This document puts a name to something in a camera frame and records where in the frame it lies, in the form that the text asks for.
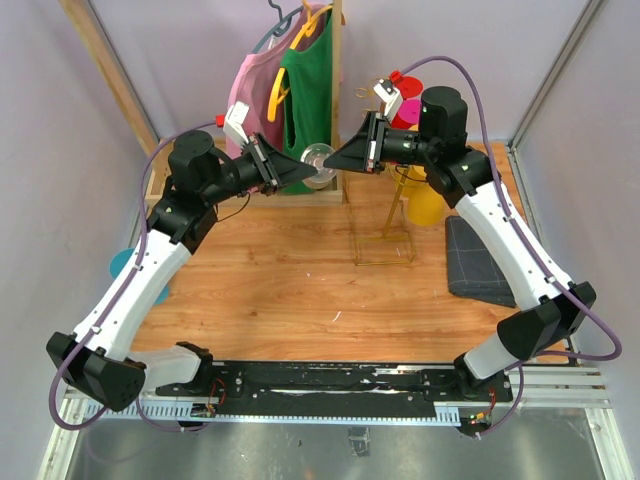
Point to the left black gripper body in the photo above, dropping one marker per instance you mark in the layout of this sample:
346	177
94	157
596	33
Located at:
249	170

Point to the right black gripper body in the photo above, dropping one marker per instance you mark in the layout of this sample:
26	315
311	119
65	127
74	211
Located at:
393	146

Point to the clear glass wine glass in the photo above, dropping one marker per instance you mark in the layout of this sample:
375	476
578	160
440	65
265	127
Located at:
315	155

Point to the magenta plastic wine glass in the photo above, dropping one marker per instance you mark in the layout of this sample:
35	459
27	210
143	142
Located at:
408	114

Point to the red plastic wine glass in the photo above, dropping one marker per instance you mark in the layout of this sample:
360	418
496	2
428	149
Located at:
409	86

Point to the yellow wine glass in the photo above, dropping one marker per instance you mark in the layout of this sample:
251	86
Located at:
425	206
409	178

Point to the teal plastic wine glass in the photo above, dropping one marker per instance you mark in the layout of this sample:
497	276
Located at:
118	263

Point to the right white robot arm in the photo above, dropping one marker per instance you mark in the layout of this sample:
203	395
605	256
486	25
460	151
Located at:
546	296

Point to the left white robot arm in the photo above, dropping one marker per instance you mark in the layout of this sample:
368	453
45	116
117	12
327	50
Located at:
96	358

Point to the yellow clothes hanger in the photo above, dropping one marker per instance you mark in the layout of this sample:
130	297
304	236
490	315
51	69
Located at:
307	62

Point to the pink shirt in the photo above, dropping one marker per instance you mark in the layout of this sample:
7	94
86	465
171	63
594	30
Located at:
253	85

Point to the green vest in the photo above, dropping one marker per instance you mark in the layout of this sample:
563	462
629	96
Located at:
307	120

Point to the grey clothes hanger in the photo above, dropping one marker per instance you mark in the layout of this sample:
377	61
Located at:
280	28

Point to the grey checked cloth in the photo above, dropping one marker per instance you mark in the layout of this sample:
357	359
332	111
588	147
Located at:
472	272

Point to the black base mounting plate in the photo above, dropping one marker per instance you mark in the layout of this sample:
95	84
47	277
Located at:
329	390

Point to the wooden clothes rack frame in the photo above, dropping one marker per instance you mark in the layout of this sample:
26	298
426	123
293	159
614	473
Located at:
91	32

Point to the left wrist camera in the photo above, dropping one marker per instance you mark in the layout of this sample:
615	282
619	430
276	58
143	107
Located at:
232	123

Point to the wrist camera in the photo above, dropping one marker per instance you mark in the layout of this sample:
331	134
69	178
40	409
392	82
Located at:
390	96
232	123

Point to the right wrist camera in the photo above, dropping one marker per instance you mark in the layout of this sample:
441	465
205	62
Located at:
390	96

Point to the gold wire wine glass rack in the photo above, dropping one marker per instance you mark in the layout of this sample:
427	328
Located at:
373	248

